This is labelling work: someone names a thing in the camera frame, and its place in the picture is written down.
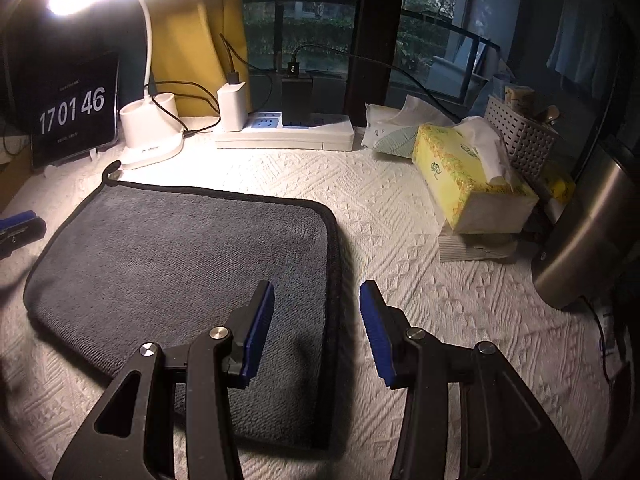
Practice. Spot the white charger plug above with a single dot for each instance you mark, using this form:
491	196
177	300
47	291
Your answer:
231	105

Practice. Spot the tablet showing clock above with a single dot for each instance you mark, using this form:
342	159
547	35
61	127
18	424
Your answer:
75	107

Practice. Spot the white tissue pack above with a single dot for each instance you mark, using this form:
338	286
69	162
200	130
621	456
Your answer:
392	125

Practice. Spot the yellow curtain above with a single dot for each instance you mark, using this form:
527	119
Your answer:
200	35

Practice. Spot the white power strip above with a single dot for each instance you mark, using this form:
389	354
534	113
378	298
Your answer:
300	132

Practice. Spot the white textured table cloth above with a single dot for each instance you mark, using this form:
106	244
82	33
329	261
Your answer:
410	270

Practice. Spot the small yellow carton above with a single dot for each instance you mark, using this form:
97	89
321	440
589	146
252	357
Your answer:
519	97

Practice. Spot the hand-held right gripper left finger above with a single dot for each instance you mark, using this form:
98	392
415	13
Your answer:
256	330

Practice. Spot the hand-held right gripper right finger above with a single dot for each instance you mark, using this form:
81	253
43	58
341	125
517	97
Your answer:
376	330

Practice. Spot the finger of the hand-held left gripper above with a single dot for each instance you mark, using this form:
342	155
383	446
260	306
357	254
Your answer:
16	225

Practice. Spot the white flat box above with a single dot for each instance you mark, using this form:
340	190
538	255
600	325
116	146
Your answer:
475	247

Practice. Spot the grey towel with black trim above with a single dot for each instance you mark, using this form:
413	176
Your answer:
190	270

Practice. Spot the yellow tissue box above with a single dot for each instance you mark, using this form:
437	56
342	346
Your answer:
465	180

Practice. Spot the white plastic basket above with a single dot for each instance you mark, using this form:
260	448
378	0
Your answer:
520	135

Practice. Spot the white desk lamp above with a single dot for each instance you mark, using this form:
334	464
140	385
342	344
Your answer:
150	130

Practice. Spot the steel trash bin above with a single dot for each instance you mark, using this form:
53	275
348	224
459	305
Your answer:
580	230

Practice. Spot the black power adapter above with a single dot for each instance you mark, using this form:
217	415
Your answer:
297	100

